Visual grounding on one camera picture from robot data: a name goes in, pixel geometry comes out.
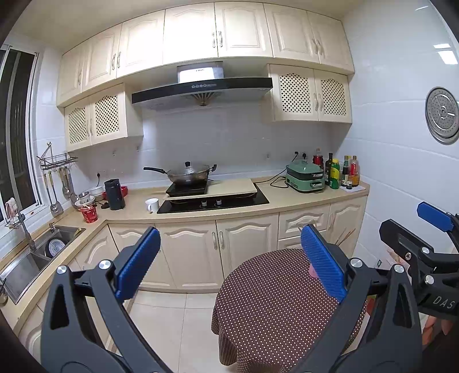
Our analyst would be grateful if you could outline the red printed paper cup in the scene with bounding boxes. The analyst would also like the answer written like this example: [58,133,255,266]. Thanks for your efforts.
[79,204,98,224]

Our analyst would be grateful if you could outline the green electric cooker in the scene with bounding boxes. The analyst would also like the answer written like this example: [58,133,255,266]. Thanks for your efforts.
[286,160,326,193]

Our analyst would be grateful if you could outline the cream upper wall cabinets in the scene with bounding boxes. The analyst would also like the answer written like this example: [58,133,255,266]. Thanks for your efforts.
[57,2,355,106]

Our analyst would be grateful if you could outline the black electric kettle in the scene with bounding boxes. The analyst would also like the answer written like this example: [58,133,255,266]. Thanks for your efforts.
[104,178,126,211]

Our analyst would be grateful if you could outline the black power cable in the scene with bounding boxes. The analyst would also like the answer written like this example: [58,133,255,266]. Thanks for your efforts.
[255,152,300,189]

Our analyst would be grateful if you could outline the glass wok lid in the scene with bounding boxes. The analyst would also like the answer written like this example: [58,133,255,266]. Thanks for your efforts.
[168,161,210,177]

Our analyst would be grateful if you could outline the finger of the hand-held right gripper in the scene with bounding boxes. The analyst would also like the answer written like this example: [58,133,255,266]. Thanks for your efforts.
[379,219,436,273]
[417,201,459,233]

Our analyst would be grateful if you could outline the spread of wooden chopsticks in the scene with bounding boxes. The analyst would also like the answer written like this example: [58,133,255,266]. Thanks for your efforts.
[327,214,356,246]

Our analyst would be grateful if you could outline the brown polka-dot round table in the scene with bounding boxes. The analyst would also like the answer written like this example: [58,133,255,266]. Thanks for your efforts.
[211,249,370,373]

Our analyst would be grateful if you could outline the wire wall rack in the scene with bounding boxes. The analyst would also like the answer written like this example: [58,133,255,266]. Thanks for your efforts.
[38,141,79,171]

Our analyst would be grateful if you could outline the steel pot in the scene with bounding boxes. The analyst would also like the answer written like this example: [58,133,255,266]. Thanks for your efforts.
[45,238,67,259]

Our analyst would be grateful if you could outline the pink plastic bag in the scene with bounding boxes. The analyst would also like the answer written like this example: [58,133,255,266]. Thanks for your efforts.
[385,247,407,268]

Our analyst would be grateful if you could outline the round metal steamer plate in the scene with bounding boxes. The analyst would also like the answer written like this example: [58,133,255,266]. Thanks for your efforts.
[425,87,459,145]

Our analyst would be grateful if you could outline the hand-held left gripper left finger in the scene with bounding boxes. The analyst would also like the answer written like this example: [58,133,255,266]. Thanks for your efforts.
[40,226,169,373]

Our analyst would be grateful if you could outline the person's right hand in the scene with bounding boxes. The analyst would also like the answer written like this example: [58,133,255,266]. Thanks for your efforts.
[422,316,456,347]

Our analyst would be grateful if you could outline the window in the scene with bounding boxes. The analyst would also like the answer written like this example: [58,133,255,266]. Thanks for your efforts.
[0,46,42,223]

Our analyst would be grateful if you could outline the beige board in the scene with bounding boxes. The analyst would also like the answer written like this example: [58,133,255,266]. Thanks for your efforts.
[164,178,258,200]

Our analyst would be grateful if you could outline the stacked bowls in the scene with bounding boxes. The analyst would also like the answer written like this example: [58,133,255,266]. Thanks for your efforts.
[75,192,96,209]

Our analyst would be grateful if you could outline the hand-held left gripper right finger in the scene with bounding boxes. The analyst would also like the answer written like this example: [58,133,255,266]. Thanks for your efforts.
[296,224,423,373]

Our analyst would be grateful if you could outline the steel faucet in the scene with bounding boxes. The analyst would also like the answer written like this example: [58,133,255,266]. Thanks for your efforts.
[5,201,38,252]

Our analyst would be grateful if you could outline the yellow green bottle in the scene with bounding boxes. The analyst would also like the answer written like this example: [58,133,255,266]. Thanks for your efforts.
[329,158,341,189]

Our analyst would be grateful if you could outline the black glass cooktop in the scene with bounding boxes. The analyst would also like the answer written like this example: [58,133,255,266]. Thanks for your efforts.
[157,186,270,215]

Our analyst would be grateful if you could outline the wire sink caddy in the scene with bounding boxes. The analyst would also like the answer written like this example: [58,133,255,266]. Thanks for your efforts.
[4,197,23,229]

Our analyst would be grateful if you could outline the black induction cooker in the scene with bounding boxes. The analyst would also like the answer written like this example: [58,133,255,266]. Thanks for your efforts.
[166,181,209,197]

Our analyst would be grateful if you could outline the metal ladle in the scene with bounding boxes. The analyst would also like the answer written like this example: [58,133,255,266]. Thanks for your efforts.
[59,167,77,205]

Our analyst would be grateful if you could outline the cream lattice door cabinet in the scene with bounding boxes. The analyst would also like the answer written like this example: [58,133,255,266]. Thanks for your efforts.
[64,83,144,152]
[267,64,353,124]

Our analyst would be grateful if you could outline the black range hood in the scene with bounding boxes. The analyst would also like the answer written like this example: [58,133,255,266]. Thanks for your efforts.
[131,61,273,110]

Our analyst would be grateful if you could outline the steel sink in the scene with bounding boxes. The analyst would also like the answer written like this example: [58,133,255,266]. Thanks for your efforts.
[0,225,87,305]

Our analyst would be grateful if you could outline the steel wok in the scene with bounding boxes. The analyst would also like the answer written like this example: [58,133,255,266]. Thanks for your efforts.
[143,161,217,186]

